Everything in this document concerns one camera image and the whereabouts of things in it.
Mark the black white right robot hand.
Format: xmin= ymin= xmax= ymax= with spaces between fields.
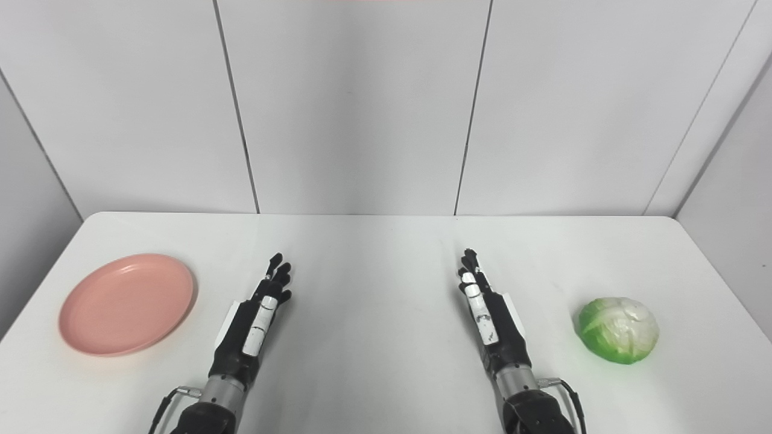
xmin=457 ymin=248 xmax=534 ymax=379

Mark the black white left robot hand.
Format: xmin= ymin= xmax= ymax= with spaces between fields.
xmin=209 ymin=253 xmax=294 ymax=389

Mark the green white cabbage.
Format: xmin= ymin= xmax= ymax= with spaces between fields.
xmin=578 ymin=297 xmax=660 ymax=365

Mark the pink round plate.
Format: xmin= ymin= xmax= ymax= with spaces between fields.
xmin=59 ymin=253 xmax=197 ymax=357

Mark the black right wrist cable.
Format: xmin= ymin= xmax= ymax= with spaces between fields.
xmin=537 ymin=377 xmax=587 ymax=434

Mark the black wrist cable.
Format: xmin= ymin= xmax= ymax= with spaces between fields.
xmin=537 ymin=377 xmax=587 ymax=434
xmin=148 ymin=386 xmax=203 ymax=434

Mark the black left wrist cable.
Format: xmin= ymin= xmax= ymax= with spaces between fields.
xmin=148 ymin=386 xmax=203 ymax=434

